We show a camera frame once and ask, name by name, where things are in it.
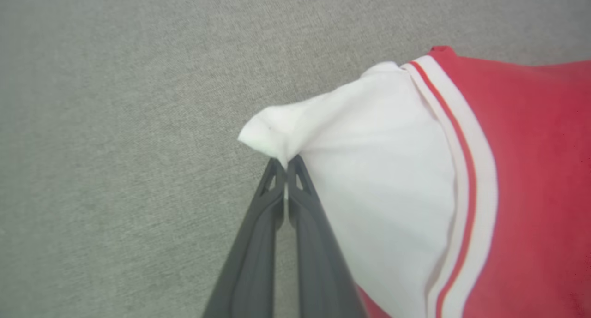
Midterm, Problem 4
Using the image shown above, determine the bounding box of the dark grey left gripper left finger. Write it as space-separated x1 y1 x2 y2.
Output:
202 157 287 318

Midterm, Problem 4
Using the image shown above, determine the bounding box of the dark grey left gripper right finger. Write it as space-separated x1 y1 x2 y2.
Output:
286 154 368 318

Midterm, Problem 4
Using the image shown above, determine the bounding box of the red and white shirt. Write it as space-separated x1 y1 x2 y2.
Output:
237 45 591 318

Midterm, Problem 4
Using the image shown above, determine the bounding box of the grey fabric sofa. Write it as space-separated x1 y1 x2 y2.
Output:
0 0 591 318

